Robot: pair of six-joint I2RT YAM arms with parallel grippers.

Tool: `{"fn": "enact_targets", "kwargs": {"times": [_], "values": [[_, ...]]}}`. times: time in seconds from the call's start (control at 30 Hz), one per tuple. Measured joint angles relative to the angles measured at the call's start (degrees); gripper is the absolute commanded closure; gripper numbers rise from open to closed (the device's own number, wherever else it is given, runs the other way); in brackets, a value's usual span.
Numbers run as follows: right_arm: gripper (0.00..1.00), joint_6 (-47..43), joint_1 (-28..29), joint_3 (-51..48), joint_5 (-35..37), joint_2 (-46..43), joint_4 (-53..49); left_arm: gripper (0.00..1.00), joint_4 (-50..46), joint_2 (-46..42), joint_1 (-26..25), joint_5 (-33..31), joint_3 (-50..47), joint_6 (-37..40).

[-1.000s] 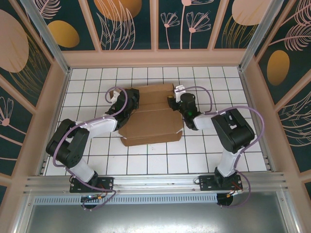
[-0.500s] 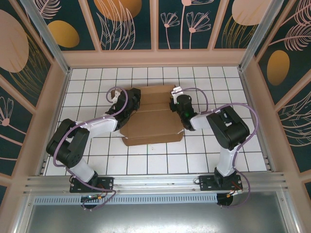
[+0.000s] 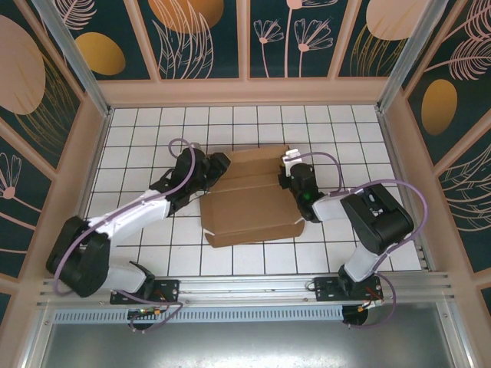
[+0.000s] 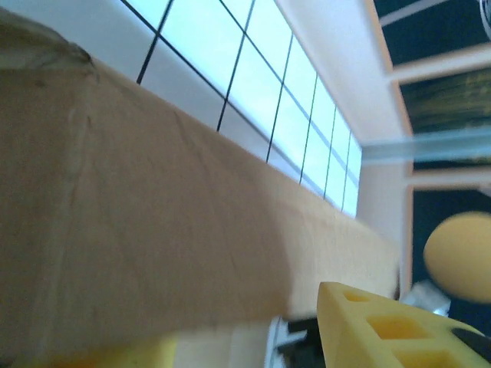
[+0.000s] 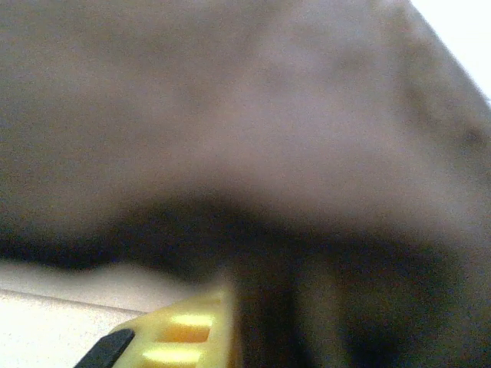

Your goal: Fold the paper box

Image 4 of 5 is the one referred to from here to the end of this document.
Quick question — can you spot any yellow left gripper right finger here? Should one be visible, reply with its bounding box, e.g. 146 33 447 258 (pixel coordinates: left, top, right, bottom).
317 281 491 368

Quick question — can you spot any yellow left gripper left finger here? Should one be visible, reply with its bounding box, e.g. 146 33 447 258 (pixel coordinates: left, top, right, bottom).
49 337 177 368

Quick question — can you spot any brown cardboard box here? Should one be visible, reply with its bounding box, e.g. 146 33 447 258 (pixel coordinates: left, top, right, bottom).
0 7 402 368

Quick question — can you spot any aluminium frame post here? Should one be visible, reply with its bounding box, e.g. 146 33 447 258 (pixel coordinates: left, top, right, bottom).
362 128 491 166

